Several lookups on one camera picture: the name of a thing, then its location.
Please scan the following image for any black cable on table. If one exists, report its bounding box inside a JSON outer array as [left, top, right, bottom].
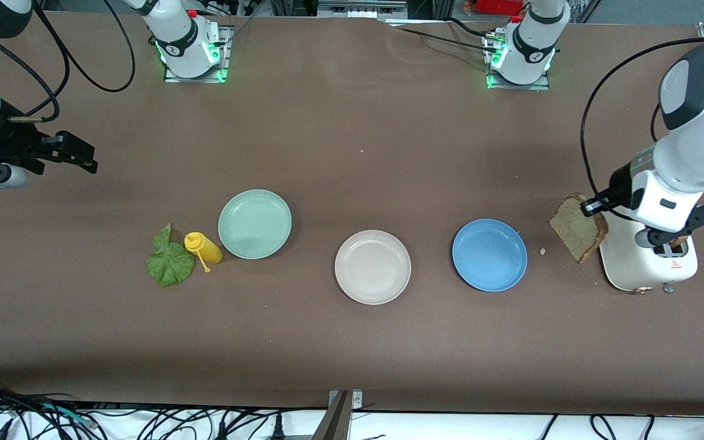
[[383, 17, 499, 53]]

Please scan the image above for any red box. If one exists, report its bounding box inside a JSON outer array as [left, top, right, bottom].
[[476, 0, 527, 14]]

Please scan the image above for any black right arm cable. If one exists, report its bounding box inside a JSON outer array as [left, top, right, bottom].
[[0, 0, 137, 123]]

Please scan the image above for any mint green plate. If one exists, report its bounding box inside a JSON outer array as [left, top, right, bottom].
[[218, 189, 293, 260]]

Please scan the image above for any beige plate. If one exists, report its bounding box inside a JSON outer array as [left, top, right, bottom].
[[334, 230, 412, 306]]

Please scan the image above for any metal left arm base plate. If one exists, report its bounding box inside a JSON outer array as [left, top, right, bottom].
[[485, 31, 551, 91]]

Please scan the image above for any green lettuce leaf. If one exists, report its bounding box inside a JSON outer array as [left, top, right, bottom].
[[145, 222, 196, 288]]

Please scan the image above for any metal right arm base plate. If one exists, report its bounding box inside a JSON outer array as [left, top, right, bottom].
[[164, 24, 232, 84]]

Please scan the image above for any yellow mustard squeeze bottle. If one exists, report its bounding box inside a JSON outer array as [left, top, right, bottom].
[[183, 231, 224, 273]]

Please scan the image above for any grey metal equipment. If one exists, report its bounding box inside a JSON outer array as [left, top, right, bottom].
[[317, 0, 409, 19]]

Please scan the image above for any white toaster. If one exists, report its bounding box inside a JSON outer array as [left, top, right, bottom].
[[599, 217, 699, 295]]

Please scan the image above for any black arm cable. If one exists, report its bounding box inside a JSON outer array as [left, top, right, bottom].
[[580, 37, 704, 221], [0, 0, 137, 123]]

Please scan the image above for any metal table edge bracket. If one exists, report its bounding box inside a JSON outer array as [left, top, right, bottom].
[[312, 389, 364, 440]]

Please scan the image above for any blue plate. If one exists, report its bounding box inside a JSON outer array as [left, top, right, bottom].
[[452, 218, 529, 293]]

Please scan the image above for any teal cable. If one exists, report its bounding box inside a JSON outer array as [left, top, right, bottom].
[[37, 400, 93, 427]]

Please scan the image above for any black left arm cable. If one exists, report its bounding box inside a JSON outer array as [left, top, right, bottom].
[[580, 37, 704, 221]]

